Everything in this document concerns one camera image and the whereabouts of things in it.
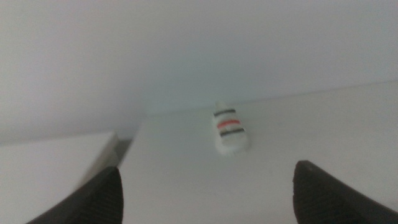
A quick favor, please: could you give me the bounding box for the white striped toddler shoe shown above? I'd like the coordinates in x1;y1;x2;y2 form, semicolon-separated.
212;100;251;156

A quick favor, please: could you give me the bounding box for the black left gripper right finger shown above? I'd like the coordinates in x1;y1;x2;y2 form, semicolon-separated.
292;160;398;224

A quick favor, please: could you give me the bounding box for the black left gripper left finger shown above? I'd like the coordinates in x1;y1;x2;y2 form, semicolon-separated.
26;166;124;224

